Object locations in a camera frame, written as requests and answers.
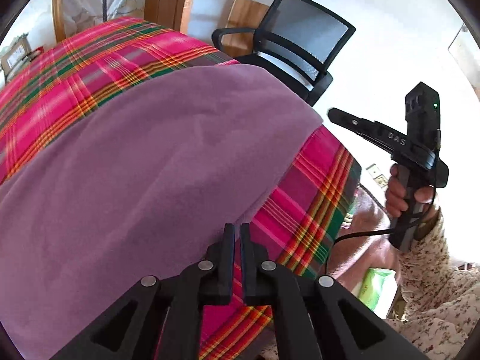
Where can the wooden door frame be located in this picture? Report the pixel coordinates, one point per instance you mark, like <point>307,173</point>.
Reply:
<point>59,15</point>

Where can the red basket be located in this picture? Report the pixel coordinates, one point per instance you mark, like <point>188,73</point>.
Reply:
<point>37,52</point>

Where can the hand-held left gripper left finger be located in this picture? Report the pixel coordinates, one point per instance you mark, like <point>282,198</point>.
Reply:
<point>231,258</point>

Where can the cardboard box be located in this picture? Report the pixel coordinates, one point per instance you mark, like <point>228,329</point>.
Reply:
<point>15,58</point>

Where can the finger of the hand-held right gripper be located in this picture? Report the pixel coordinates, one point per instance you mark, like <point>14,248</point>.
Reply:
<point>378,147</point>
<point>348,120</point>

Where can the white power strip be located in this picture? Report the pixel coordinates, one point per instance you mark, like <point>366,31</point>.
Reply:
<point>378,178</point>

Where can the person's right hand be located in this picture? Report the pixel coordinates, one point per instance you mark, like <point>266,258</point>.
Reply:
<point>393,195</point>

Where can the person's floral top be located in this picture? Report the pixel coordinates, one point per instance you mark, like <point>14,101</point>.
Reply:
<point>442,333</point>

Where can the wooden door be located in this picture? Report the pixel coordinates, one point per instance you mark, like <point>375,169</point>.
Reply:
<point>165,0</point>

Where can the green tissue pack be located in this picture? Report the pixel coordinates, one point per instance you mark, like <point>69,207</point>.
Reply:
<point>377,288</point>

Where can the black mesh office chair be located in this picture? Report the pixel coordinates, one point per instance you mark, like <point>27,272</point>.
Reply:
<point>311,22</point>

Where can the pink green plaid blanket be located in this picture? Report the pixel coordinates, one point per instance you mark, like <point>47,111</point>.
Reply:
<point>112,56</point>

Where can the purple fleece pants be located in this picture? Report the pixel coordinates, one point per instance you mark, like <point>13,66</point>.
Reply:
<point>150,176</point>

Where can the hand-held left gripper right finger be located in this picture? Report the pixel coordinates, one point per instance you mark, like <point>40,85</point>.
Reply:
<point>243,262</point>

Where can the wooden board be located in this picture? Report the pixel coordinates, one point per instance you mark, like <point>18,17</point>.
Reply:
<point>243,15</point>

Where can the person's right forearm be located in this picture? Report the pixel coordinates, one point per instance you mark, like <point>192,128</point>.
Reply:
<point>431,270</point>

